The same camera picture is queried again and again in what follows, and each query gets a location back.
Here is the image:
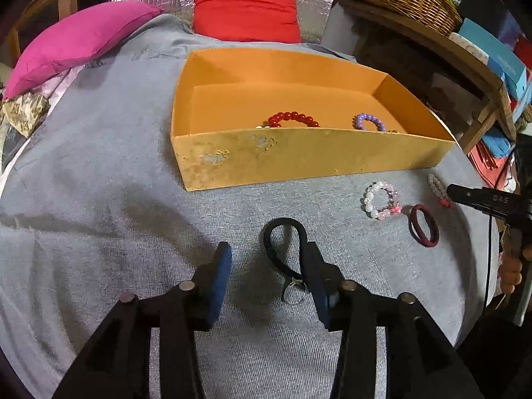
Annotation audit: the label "maroon hair tie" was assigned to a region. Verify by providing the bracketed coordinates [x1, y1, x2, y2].
[409, 203, 440, 245]

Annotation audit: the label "wooden shelf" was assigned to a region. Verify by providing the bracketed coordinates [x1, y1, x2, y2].
[338, 0, 518, 154]

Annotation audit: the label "purple bead bracelet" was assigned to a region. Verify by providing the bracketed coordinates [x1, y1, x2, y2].
[353, 112, 387, 131]

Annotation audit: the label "wicker basket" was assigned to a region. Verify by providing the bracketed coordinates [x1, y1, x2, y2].
[348, 0, 463, 38]

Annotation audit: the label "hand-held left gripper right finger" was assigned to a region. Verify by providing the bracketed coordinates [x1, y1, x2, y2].
[300, 241, 487, 399]

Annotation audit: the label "orange cardboard box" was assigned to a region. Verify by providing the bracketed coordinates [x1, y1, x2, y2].
[170, 49, 456, 193]

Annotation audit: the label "person's right hand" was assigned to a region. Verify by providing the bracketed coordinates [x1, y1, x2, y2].
[498, 249, 525, 296]

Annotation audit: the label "black hair tie with charm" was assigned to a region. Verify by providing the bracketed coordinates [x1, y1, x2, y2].
[263, 218, 310, 304]

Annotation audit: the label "blue folded cloth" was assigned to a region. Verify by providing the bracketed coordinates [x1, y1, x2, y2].
[482, 127, 516, 154]

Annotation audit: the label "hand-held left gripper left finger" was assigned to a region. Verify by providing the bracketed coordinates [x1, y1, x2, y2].
[52, 241, 232, 399]

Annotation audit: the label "magenta cushion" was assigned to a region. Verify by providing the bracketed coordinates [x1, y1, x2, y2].
[2, 1, 165, 100]

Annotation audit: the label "small red cushion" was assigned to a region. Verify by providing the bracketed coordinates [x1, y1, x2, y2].
[193, 0, 302, 44]

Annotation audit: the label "pale pink bead bracelet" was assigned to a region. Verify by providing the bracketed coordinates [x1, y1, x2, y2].
[427, 173, 454, 209]

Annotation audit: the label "grey blanket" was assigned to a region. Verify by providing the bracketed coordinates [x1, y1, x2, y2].
[0, 12, 499, 399]

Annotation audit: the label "white patterned box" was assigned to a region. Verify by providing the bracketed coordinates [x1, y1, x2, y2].
[449, 33, 489, 65]

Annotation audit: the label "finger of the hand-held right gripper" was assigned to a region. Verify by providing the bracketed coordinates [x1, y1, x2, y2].
[447, 183, 532, 220]

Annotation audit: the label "red bead bracelet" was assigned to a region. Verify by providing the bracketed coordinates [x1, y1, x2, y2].
[268, 111, 321, 129]

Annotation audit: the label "light blue cardboard box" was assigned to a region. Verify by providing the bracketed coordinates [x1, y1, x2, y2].
[459, 18, 528, 96]

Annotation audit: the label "gold patterned cloth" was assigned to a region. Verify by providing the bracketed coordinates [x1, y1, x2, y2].
[0, 91, 53, 167]

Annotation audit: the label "white and pink crystal bracelet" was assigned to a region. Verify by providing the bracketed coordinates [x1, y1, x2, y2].
[361, 181, 403, 221]

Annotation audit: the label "coral folded cloths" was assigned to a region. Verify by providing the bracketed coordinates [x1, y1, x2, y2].
[467, 141, 510, 171]

